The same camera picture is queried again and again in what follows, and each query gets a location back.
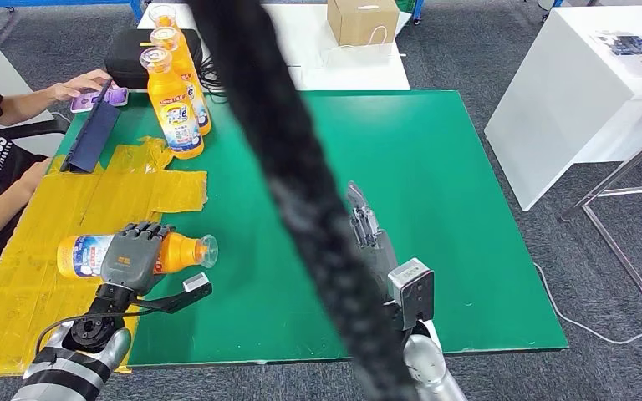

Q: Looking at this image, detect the orange detergent bottle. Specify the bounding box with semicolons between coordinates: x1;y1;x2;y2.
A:
150;26;212;137
148;4;179;30
139;47;205;161
56;232;219;280

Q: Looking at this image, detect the yellow taped cardboard sheet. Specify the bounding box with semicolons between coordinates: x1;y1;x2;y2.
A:
0;135;208;378

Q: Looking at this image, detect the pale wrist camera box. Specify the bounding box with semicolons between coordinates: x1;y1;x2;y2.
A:
132;272;213;316
386;257;436;332

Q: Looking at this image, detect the white floor cable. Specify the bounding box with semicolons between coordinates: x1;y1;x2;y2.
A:
530;262;642;347

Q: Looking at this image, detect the printed leaflet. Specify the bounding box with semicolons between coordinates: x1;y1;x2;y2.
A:
588;33;642;78

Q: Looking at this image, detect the brown cardboard box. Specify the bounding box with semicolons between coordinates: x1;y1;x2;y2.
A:
326;0;400;48

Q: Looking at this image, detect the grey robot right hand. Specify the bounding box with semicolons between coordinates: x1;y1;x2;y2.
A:
345;181;400;311

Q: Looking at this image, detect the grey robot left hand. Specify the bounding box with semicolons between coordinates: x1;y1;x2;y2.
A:
100;221;177;297

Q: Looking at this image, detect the person's left hand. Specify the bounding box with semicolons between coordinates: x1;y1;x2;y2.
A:
49;69;113;103

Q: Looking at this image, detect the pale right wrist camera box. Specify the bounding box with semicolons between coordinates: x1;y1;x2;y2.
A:
386;257;436;332

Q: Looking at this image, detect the white side table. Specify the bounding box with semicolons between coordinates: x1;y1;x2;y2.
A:
483;6;642;213

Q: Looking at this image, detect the smartphone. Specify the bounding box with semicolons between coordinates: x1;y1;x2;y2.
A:
69;86;130;114

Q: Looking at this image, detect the dark blue tablet case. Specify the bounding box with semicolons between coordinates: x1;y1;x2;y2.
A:
59;79;120;175

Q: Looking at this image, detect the black zip carrying case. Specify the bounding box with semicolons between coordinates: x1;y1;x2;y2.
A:
104;28;205;91

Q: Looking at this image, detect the blue metal rack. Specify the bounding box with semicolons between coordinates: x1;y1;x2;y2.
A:
0;0;148;40
412;0;566;28

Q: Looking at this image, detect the silver metal stand frame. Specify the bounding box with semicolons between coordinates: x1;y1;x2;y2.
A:
562;113;642;342

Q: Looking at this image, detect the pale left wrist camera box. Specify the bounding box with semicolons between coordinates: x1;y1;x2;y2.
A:
132;272;213;316

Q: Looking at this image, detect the black coiled cable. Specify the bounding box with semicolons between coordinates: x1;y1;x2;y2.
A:
196;52;231;99

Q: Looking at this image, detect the thin white cord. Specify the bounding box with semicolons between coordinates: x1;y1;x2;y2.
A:
320;26;406;61

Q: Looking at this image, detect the thick black braided cable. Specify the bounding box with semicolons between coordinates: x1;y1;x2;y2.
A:
187;0;419;401

